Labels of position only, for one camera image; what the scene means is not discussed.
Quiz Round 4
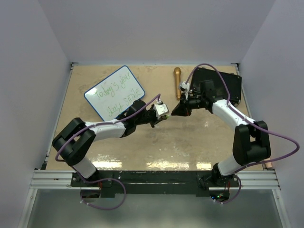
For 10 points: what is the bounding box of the gold microphone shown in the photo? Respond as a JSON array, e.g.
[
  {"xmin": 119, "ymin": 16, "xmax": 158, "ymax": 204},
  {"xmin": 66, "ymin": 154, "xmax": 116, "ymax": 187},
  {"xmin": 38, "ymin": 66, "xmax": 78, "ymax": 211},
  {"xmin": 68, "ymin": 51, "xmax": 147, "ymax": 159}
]
[{"xmin": 173, "ymin": 67, "xmax": 181, "ymax": 100}]

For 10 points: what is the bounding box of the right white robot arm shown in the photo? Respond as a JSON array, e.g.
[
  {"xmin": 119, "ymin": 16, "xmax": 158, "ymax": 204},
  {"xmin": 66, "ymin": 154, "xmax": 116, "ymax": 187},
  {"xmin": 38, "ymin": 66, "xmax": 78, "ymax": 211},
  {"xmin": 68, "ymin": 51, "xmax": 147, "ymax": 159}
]
[{"xmin": 171, "ymin": 80, "xmax": 271, "ymax": 187}]

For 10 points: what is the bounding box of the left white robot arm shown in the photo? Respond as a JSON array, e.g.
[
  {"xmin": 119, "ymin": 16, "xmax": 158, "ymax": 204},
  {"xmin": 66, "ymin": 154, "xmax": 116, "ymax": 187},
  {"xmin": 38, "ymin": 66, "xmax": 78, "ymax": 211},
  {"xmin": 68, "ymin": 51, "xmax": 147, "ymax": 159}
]
[{"xmin": 52, "ymin": 99, "xmax": 169, "ymax": 186}]

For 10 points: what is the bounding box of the blue framed whiteboard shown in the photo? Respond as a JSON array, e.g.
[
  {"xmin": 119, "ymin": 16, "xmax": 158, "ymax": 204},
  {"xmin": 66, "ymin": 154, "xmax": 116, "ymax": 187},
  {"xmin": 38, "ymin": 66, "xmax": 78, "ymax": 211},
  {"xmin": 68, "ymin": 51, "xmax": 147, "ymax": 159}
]
[{"xmin": 84, "ymin": 66, "xmax": 145, "ymax": 121}]

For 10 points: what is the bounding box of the black base frame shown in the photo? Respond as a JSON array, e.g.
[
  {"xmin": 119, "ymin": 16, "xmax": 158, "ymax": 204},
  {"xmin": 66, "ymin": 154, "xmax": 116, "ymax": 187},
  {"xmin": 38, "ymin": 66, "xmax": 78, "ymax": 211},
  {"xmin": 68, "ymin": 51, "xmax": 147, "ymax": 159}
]
[{"xmin": 71, "ymin": 171, "xmax": 239, "ymax": 198}]

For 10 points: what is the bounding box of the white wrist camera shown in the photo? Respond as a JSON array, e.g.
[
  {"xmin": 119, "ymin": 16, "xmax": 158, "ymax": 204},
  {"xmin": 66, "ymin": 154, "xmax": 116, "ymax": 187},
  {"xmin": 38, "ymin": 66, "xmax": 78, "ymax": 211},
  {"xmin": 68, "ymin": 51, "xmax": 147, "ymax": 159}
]
[
  {"xmin": 179, "ymin": 81, "xmax": 190, "ymax": 100},
  {"xmin": 153, "ymin": 101, "xmax": 170, "ymax": 119}
]

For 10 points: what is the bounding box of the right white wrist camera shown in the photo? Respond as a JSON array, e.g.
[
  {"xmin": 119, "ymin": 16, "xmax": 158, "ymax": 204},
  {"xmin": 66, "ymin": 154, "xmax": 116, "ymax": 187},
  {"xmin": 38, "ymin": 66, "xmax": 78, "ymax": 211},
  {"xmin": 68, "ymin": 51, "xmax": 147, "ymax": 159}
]
[{"xmin": 179, "ymin": 81, "xmax": 190, "ymax": 100}]

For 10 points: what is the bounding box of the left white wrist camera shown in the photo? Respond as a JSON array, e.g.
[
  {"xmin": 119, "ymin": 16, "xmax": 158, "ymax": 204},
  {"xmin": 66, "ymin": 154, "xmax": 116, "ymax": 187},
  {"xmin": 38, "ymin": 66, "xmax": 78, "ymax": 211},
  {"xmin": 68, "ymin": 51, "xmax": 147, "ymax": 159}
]
[{"xmin": 153, "ymin": 101, "xmax": 170, "ymax": 119}]

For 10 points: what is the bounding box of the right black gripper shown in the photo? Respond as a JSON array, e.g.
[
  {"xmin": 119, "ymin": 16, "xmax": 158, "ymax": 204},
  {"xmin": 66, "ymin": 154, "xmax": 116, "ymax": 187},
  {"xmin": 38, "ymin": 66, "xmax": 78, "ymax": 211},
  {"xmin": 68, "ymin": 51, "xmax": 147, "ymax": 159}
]
[{"xmin": 171, "ymin": 92, "xmax": 205, "ymax": 117}]

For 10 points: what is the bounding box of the black hard case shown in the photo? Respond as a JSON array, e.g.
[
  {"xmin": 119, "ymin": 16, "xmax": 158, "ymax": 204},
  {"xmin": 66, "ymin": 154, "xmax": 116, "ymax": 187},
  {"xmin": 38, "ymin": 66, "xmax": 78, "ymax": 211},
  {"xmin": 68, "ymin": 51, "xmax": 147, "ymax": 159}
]
[{"xmin": 190, "ymin": 68, "xmax": 242, "ymax": 105}]

